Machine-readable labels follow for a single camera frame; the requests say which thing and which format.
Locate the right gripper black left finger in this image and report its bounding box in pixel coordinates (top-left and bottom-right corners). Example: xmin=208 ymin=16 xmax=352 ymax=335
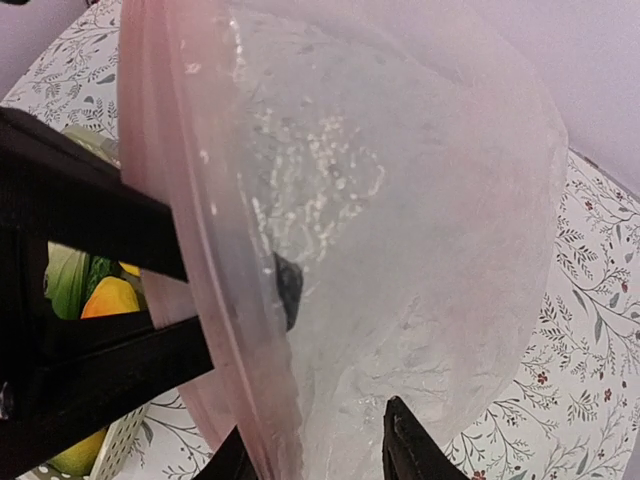
xmin=194 ymin=427 xmax=250 ymax=480

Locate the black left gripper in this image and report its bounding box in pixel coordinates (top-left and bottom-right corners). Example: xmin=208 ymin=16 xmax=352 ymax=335
xmin=1 ymin=109 xmax=214 ymax=479

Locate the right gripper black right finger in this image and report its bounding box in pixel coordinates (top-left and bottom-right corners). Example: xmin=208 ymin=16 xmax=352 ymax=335
xmin=382 ymin=396 xmax=467 ymax=480

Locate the yellow green mango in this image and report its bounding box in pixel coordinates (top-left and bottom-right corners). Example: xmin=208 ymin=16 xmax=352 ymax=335
xmin=48 ymin=429 xmax=107 ymax=476

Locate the clear zip top bag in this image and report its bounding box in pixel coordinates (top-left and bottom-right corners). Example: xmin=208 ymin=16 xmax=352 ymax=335
xmin=117 ymin=1 xmax=567 ymax=479

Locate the yellow lemon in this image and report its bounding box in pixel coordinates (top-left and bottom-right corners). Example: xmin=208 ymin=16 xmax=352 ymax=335
xmin=119 ymin=262 xmax=141 ymax=277

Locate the green bok choy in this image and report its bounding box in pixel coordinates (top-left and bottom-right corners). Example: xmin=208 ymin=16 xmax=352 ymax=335
xmin=44 ymin=242 xmax=114 ymax=320

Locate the pale green perforated basket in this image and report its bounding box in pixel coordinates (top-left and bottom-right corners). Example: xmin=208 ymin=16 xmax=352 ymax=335
xmin=29 ymin=124 xmax=154 ymax=480

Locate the floral patterned table mat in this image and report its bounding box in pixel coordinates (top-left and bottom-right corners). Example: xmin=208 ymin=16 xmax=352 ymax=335
xmin=3 ymin=1 xmax=639 ymax=479

